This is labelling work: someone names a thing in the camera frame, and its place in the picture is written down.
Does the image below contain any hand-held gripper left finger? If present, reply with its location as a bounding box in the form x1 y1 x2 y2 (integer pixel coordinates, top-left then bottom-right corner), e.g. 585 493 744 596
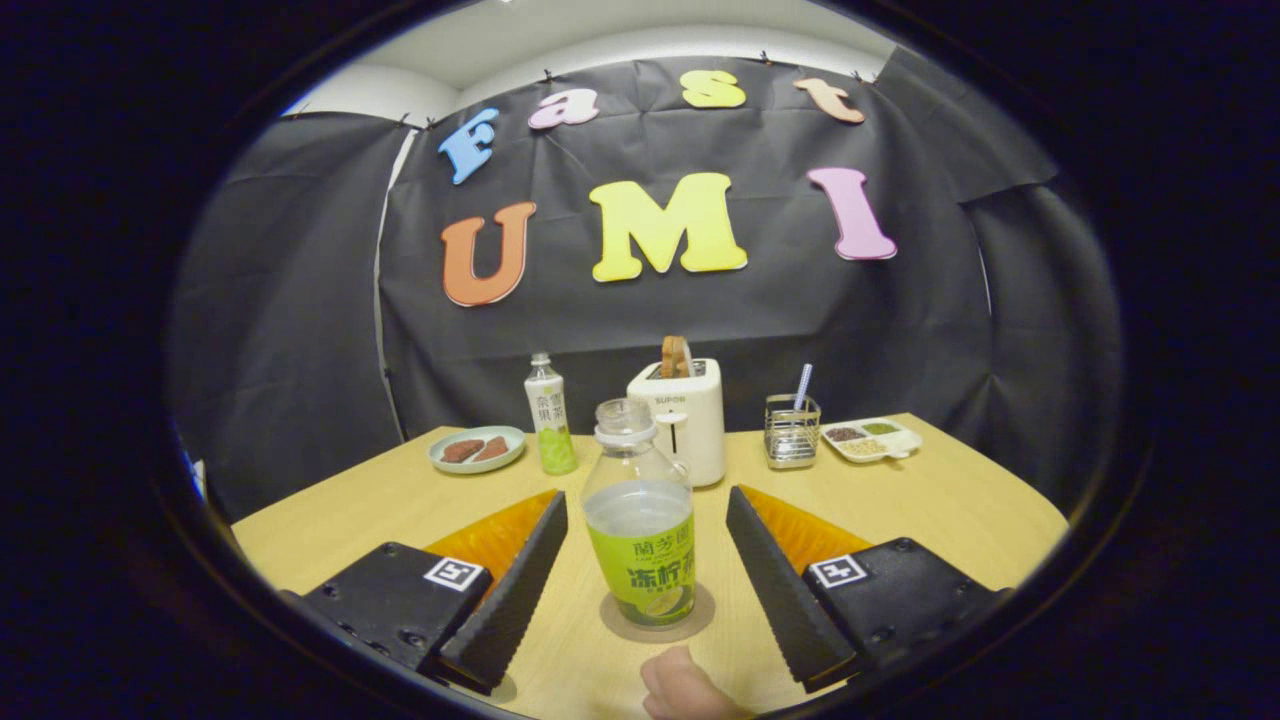
285 490 569 693

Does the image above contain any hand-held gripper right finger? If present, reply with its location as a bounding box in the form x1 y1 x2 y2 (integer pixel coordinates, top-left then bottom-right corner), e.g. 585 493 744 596
726 486 1011 693

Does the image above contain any round brown coaster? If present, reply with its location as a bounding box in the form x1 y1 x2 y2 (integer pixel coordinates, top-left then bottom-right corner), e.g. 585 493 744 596
600 582 717 643

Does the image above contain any green label juice bottle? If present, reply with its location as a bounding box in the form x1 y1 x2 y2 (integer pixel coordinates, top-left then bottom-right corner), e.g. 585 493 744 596
582 398 698 629

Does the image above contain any capped green tea bottle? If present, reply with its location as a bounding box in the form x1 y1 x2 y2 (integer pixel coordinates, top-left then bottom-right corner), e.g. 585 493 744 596
524 352 579 476

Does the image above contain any pale green plate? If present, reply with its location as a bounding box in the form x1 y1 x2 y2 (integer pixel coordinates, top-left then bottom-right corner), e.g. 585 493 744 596
428 426 528 475

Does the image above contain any wooden table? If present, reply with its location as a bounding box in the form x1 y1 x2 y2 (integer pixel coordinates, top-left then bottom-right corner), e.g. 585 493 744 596
230 413 1071 720

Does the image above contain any white divided tray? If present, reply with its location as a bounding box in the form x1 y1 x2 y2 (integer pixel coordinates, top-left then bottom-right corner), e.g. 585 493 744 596
820 417 924 464

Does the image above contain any white toaster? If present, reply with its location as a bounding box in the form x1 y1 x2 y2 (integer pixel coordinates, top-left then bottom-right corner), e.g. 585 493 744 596
627 358 727 488

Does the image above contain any wire mesh holder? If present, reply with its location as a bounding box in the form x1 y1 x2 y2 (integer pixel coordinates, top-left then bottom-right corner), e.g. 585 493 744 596
765 394 822 470

